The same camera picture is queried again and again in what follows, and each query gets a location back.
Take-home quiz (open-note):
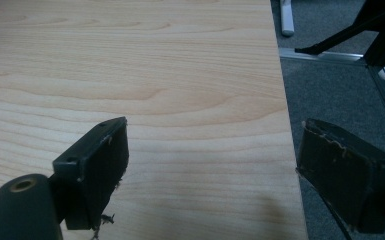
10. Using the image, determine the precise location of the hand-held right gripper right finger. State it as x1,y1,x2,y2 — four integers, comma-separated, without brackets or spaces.
295,117,385,235

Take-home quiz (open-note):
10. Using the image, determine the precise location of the white table leg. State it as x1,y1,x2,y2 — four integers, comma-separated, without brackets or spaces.
279,0,296,38

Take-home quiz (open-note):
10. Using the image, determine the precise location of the silver metal floor rail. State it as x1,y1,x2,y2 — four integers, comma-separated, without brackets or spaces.
278,47,385,148

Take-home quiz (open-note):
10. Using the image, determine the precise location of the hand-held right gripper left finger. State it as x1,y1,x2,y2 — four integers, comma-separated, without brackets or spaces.
52,116,130,231

